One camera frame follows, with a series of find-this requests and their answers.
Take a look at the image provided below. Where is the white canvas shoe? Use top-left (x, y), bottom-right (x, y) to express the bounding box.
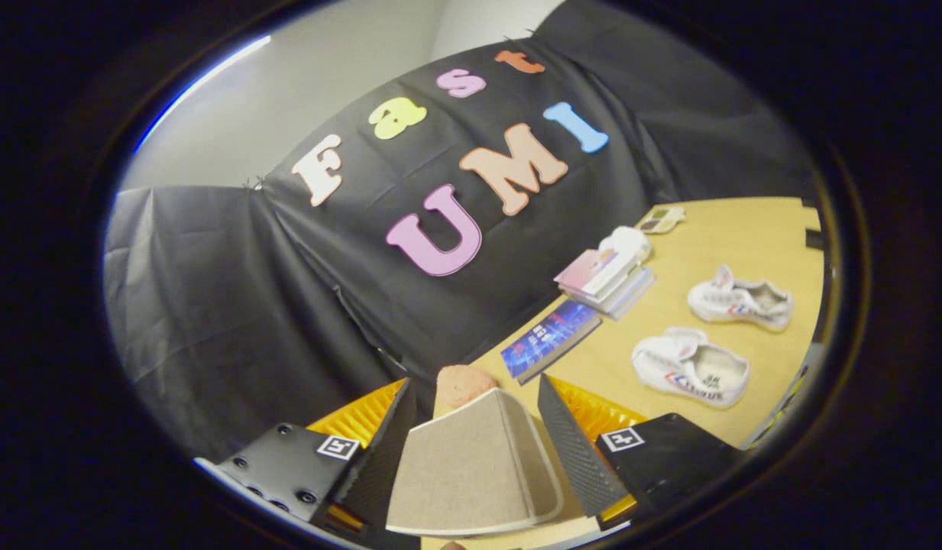
top-left (687, 264), bottom-right (794, 332)
top-left (631, 327), bottom-right (751, 409)

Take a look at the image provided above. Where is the dark blue cover book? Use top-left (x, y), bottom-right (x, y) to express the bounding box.
top-left (500, 299), bottom-right (603, 385)

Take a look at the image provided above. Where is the light blue cover book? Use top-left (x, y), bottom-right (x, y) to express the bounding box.
top-left (585, 269), bottom-right (656, 320)

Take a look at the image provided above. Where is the black backdrop cloth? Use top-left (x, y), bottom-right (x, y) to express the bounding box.
top-left (104, 0), bottom-right (819, 463)

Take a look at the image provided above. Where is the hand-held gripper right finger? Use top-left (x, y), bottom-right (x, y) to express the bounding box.
top-left (537, 373), bottom-right (744, 533)

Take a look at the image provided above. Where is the white fluffy cloth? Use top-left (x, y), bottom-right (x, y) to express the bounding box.
top-left (599, 227), bottom-right (653, 264)

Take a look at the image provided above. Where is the pink cover book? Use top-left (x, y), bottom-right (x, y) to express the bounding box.
top-left (555, 248), bottom-right (639, 297)

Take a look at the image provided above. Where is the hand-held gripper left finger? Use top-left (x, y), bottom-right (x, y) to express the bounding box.
top-left (196, 378), bottom-right (418, 535)

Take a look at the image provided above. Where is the pink textured sponge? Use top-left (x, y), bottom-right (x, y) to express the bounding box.
top-left (436, 365), bottom-right (499, 417)

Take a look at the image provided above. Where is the grey cover book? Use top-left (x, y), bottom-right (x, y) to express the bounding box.
top-left (558, 264), bottom-right (651, 310)

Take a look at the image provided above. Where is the small makeup palette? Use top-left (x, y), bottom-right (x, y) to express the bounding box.
top-left (639, 206), bottom-right (685, 235)

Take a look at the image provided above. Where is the beige fabric storage box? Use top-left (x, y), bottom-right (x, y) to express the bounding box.
top-left (385, 387), bottom-right (565, 538)

